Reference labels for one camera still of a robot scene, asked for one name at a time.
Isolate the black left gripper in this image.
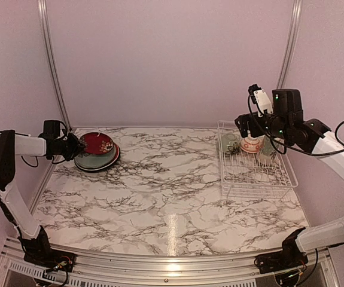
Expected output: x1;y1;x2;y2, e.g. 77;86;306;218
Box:
56;132;85;161

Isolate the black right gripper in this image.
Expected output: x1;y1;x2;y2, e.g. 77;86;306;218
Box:
235;111;291;141

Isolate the pale green flower plate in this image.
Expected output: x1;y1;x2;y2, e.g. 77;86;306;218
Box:
74;143;118;169

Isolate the dark red flower plate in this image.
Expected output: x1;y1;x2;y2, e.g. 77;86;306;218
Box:
79;132;114;155

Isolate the red green leaf plate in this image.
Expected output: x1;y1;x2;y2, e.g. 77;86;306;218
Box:
78;143;121;171

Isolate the black rimmed cream plate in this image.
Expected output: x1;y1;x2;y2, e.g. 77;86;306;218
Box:
75;156;120;173

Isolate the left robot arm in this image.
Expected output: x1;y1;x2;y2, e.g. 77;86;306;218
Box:
0;130;84;241

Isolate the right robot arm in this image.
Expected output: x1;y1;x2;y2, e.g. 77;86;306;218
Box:
235;84;344;268

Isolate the pale green flower bowl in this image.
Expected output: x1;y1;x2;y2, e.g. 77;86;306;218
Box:
220;133;241;155

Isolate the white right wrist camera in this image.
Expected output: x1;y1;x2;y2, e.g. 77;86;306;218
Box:
248;84;273;117

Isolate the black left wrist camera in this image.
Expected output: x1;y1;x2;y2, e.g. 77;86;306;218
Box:
41;120;61;139

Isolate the white wire dish rack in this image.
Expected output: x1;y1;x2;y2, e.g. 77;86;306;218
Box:
217;120;298;199

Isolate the aluminium right corner post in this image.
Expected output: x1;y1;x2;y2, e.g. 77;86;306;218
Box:
276;0;303;89

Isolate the aluminium corner post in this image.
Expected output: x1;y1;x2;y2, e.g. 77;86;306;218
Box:
37;0;72;130
276;0;303;89

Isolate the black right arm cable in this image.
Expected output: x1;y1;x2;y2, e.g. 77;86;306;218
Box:
248;94;344;157

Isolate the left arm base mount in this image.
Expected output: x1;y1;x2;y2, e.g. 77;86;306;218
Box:
19;236;76;272

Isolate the aluminium front frame rail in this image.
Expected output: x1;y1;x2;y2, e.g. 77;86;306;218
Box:
0;236;342;287

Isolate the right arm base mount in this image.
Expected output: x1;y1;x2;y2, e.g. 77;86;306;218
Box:
254;237;308;274

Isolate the aluminium left corner post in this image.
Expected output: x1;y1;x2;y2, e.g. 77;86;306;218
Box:
37;0;72;130

